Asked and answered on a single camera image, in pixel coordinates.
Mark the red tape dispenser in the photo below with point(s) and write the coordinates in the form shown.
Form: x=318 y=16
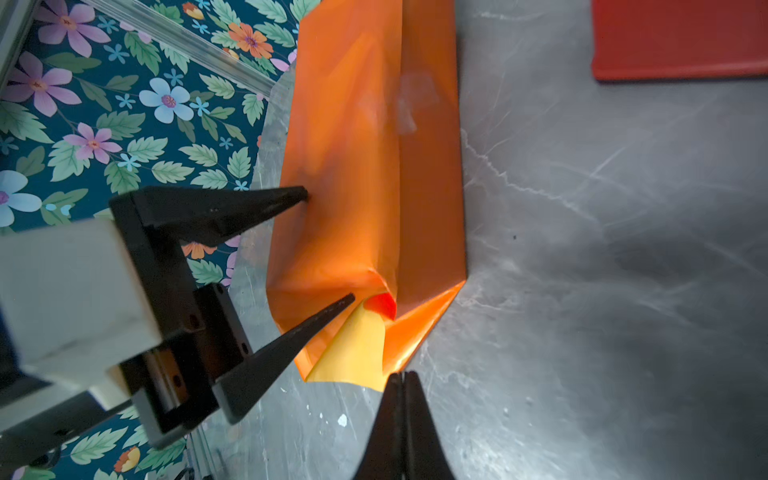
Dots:
x=678 y=39

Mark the yellow orange wrapping paper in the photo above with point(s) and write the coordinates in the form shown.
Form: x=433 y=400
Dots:
x=374 y=137

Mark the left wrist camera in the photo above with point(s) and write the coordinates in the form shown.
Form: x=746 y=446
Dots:
x=75 y=309

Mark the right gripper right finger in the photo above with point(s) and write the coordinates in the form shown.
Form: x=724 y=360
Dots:
x=424 y=457

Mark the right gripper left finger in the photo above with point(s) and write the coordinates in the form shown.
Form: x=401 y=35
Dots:
x=383 y=457

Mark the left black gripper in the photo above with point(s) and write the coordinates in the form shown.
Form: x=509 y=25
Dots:
x=174 y=384

